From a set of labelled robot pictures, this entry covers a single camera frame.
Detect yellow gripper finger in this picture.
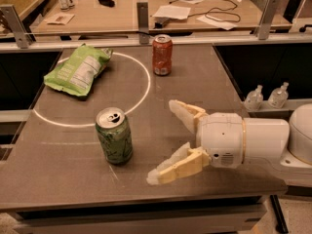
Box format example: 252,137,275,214
169,99,208,134
146,142,212,185

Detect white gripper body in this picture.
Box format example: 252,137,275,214
196,113,243,169

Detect green soda can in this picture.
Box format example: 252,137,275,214
96,107,133,165

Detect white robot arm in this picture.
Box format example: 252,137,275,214
147,100,312,185

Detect red coke can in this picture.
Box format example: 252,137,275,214
152,34,173,76

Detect clear sanitizer bottle left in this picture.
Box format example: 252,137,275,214
244,85,263,111

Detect clear sanitizer bottle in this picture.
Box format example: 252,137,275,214
244,85,263,111
268,82,289,108

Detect clear sanitizer bottle right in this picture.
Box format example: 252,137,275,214
268,82,289,108

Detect white paper sheet right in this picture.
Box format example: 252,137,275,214
198,16,236,30

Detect white paper sheet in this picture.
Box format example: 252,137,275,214
153,5,190,20
198,16,236,30

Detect white paper sheet centre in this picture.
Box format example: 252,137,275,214
153,5,190,20

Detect green chip bag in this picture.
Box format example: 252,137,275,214
44,45,113,97

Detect black computer mouse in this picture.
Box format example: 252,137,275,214
98,0,115,8

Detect small paper card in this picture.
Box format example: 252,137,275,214
45,13,75,25

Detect black cable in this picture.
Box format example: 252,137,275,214
169,0,242,23

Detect middle metal bracket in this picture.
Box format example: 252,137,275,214
136,1,149,44

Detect metal bracket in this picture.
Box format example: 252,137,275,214
254,0,280,40
0,4,32,49
136,1,149,44

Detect right metal bracket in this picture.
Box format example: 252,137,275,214
254,0,280,40

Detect left metal bracket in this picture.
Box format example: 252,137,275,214
0,4,32,49

